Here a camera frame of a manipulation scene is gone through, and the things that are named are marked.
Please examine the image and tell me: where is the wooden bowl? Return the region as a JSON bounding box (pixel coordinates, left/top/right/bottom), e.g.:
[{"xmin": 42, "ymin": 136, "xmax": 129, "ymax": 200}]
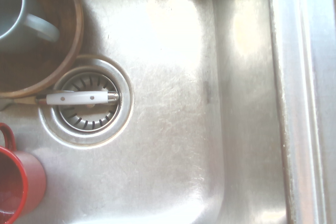
[{"xmin": 0, "ymin": 0, "xmax": 85, "ymax": 98}]

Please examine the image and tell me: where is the stainless steel sink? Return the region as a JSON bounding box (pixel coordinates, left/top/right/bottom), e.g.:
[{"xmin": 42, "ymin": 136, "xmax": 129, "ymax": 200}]
[{"xmin": 0, "ymin": 0, "xmax": 336, "ymax": 224}]

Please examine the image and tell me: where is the grey ceramic mug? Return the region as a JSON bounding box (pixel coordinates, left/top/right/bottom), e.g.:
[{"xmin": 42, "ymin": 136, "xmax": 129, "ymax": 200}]
[{"xmin": 0, "ymin": 0, "xmax": 60, "ymax": 47}]

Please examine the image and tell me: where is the red mug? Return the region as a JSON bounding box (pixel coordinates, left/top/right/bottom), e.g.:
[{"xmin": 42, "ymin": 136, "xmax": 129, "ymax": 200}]
[{"xmin": 0, "ymin": 122, "xmax": 47, "ymax": 224}]

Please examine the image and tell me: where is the metal sink drain strainer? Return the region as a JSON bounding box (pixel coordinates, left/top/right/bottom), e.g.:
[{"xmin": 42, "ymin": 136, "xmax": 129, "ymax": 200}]
[{"xmin": 38, "ymin": 54, "xmax": 134, "ymax": 148}]

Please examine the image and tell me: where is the white handled utensil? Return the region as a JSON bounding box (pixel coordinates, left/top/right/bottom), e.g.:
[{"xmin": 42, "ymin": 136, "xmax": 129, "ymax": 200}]
[{"xmin": 0, "ymin": 90, "xmax": 121, "ymax": 111}]

